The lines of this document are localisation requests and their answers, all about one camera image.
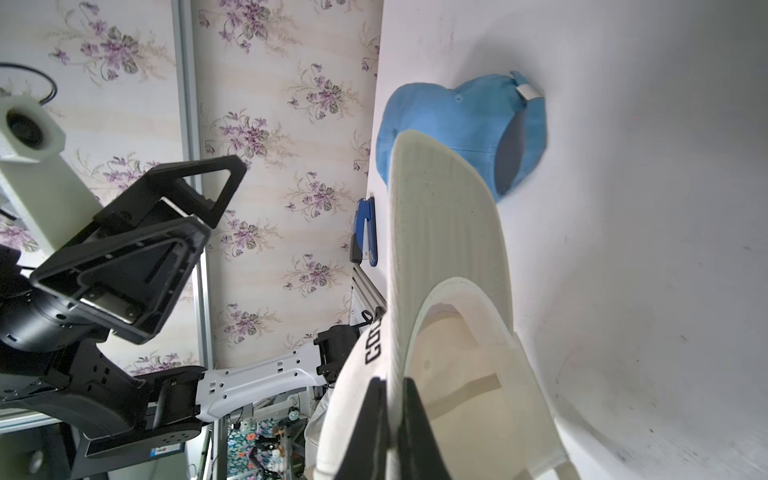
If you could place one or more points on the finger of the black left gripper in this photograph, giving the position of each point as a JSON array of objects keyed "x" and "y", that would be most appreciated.
[{"x": 161, "y": 207}]

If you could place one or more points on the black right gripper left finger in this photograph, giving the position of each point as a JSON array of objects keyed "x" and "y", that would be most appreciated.
[{"x": 366, "y": 455}]

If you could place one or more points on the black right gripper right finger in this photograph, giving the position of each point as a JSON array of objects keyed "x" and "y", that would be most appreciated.
[{"x": 419, "y": 455}]

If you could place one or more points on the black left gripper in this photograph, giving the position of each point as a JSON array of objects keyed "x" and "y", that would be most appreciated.
[{"x": 128, "y": 282}]

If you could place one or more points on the beige baseball cap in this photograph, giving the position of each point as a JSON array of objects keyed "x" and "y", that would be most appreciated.
[{"x": 449, "y": 327}]

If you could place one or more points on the light blue baseball cap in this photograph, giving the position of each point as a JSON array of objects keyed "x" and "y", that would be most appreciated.
[{"x": 497, "y": 123}]

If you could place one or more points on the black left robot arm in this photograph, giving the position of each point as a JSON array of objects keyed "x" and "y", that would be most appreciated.
[{"x": 121, "y": 415}]

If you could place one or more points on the blue stapler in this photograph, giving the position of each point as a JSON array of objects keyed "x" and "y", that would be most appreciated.
[{"x": 363, "y": 241}]

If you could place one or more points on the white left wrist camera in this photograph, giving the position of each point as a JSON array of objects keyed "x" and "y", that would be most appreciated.
[{"x": 53, "y": 203}]

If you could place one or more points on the aluminium mounting rail frame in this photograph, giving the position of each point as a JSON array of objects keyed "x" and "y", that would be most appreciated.
[{"x": 367, "y": 302}]

